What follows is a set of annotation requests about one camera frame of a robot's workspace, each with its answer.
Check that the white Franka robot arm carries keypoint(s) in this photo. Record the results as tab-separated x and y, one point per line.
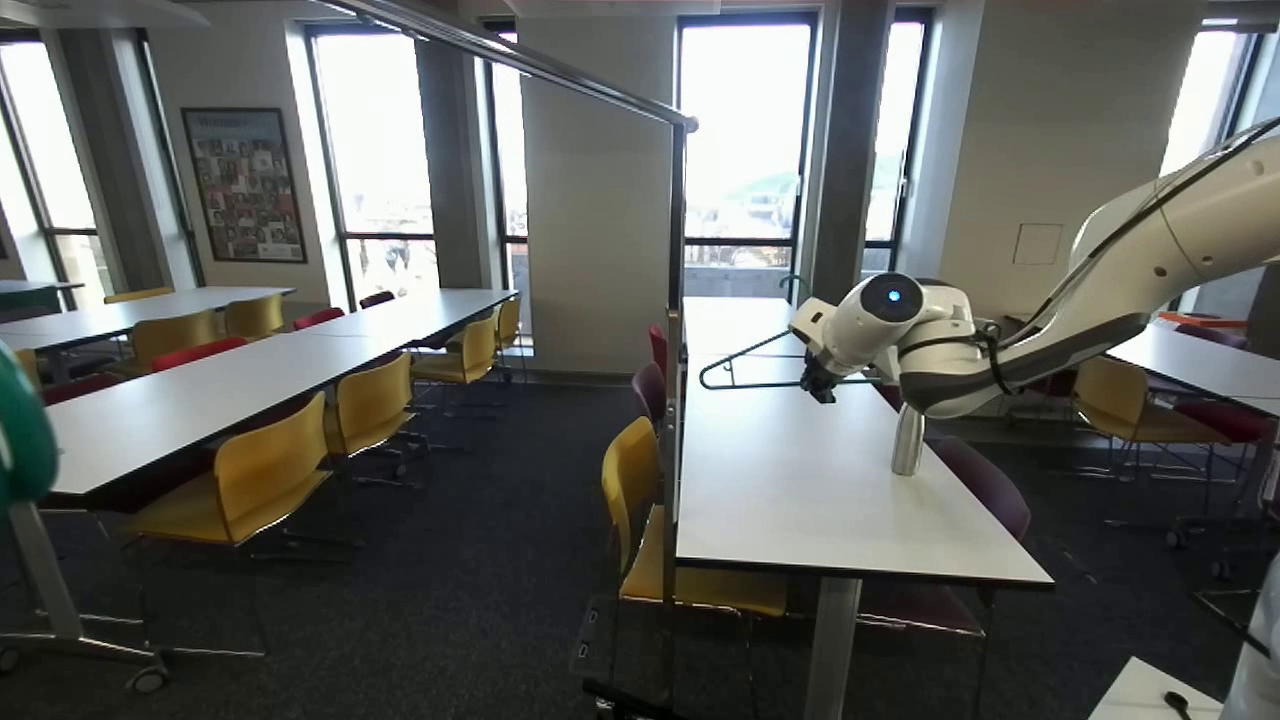
1146	253

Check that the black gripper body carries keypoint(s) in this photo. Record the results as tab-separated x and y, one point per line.
821	369

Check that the small black item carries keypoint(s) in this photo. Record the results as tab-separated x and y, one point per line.
1177	703

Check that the purple chair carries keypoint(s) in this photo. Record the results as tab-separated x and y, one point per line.
650	395
993	491

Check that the white table under poster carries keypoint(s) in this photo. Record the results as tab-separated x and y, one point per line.
123	312

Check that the framed wall poster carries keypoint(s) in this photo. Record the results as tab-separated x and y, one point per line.
245	187

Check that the dark red chair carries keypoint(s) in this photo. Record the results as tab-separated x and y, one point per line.
85	386

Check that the black vertical rack pole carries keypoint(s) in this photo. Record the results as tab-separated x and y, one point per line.
678	215

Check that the white short table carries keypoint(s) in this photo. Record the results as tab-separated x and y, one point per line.
732	316

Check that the teal green rounded object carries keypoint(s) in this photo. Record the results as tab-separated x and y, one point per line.
26	446

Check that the yellow chair with black legs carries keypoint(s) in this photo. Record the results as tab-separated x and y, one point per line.
628	481

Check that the long white table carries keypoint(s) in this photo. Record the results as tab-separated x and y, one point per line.
241	382

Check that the small white table corner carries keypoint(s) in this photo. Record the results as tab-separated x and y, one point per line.
1135	693

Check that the white work table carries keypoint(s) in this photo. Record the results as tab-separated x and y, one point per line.
786	466

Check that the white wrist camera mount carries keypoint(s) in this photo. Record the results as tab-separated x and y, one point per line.
908	446

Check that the black framed window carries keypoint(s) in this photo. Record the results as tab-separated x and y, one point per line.
374	134
46	147
1200	95
888	147
510	175
747	122

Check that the silver metal rod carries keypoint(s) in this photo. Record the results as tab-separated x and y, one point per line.
535	63

